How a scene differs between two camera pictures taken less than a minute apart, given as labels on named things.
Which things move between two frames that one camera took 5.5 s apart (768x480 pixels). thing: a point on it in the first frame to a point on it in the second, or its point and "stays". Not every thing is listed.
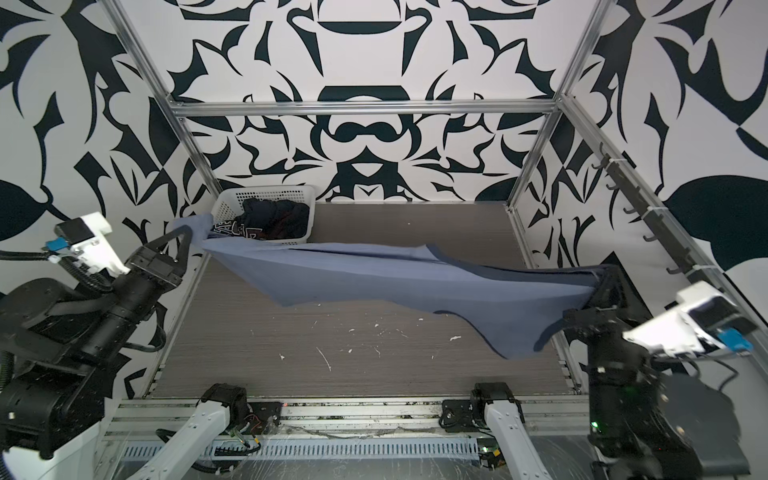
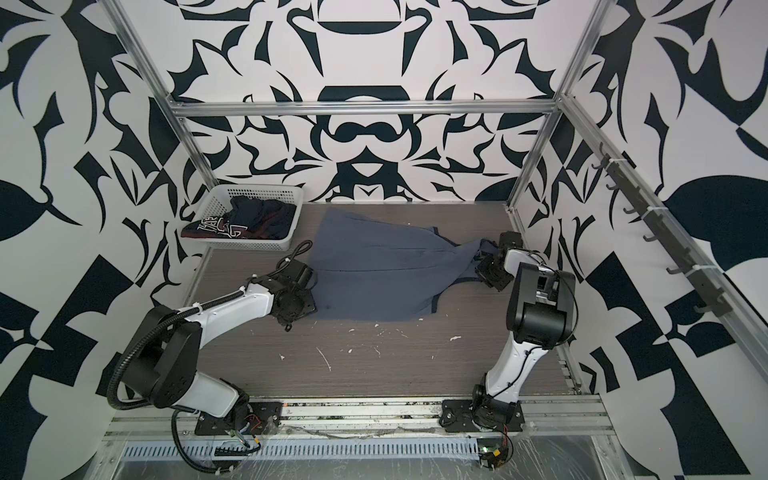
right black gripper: [600, 307] to [483, 271]
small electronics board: [489, 454] stays
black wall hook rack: [662, 233] stays
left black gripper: [159, 267] to [310, 308]
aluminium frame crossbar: [228, 104] stays
